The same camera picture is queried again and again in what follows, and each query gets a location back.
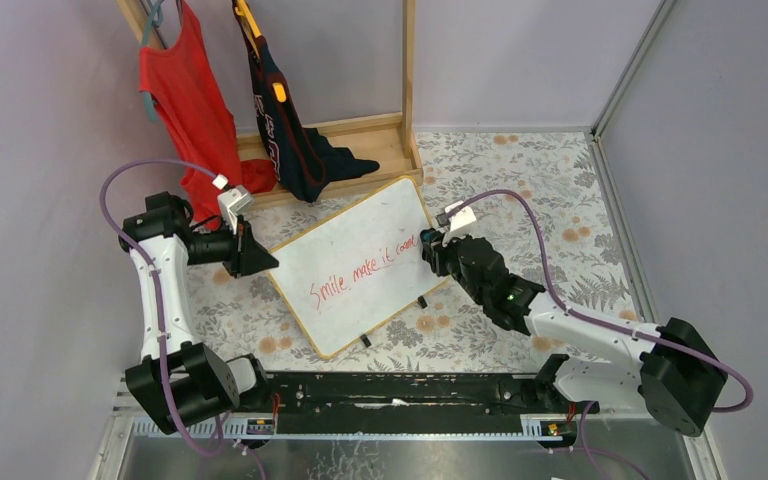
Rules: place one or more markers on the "aluminium frame rail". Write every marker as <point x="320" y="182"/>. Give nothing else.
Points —
<point x="644" y="45"/>

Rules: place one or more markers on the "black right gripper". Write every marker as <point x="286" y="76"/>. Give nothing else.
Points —
<point x="446" y="256"/>

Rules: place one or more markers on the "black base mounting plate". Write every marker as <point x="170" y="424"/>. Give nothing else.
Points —
<point x="471" y="405"/>

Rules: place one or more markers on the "floral table mat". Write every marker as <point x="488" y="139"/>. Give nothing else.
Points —
<point x="544" y="190"/>

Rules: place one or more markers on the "navy blue shirt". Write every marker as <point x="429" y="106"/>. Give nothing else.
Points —
<point x="304" y="161"/>

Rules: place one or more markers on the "yellow clothes hanger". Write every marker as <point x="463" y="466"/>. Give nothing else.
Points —
<point x="246" y="20"/>

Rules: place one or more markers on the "yellow framed whiteboard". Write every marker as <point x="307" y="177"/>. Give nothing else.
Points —
<point x="351" y="273"/>

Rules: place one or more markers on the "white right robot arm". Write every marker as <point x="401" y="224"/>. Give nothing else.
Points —
<point x="664" y="368"/>

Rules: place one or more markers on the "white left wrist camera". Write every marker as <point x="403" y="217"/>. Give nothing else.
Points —
<point x="232" y="201"/>

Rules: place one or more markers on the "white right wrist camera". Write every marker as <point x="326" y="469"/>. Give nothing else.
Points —
<point x="455" y="221"/>

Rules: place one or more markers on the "blue whiteboard eraser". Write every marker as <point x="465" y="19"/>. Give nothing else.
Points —
<point x="429" y="235"/>

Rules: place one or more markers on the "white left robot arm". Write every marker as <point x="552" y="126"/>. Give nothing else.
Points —
<point x="179" y="381"/>

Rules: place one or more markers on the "red tank top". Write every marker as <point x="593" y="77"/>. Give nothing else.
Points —
<point x="191" y="106"/>

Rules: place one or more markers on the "teal clothes hanger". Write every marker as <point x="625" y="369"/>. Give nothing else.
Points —
<point x="154" y="19"/>

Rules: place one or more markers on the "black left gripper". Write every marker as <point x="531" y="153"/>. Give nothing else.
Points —
<point x="236" y="245"/>

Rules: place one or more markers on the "wooden clothes rack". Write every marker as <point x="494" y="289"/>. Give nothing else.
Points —
<point x="386" y="138"/>

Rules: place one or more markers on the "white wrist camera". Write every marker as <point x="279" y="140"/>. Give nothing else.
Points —
<point x="232" y="201"/>
<point x="455" y="221"/>

